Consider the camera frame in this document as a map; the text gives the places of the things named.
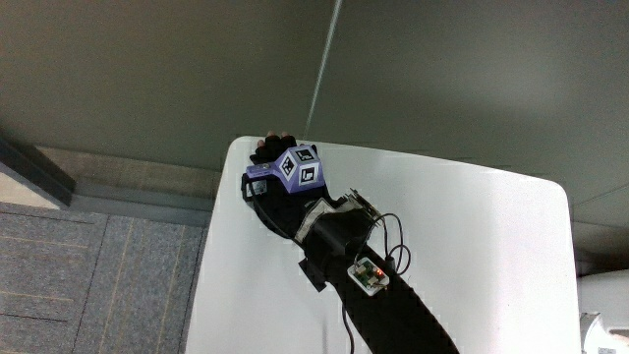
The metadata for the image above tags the white side table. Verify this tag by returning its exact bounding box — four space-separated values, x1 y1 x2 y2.
576 268 629 331

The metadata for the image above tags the person's right hand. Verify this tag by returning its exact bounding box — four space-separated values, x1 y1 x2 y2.
240 131 345 242

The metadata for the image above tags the white plastic device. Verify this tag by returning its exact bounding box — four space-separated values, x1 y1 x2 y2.
580 311 629 354

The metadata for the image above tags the thin black cable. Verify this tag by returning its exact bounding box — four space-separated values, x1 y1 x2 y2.
354 211 412 276

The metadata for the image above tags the white sensor circuit board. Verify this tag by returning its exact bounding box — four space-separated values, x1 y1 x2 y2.
346 256 391 297

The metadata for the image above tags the person's right forearm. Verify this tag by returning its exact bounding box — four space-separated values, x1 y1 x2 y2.
296 187 461 354

